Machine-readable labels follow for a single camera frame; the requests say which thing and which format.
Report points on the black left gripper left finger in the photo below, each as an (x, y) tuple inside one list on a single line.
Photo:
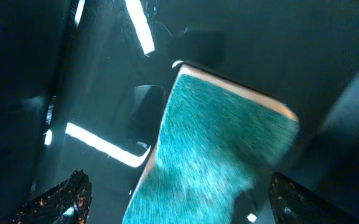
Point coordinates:
[(67, 202)]

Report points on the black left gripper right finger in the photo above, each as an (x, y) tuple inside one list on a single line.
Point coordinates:
[(292, 203)]

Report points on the green and orange sponge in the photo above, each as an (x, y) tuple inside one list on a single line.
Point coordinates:
[(216, 140)]

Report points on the black water tray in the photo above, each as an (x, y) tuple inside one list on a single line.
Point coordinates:
[(84, 86)]

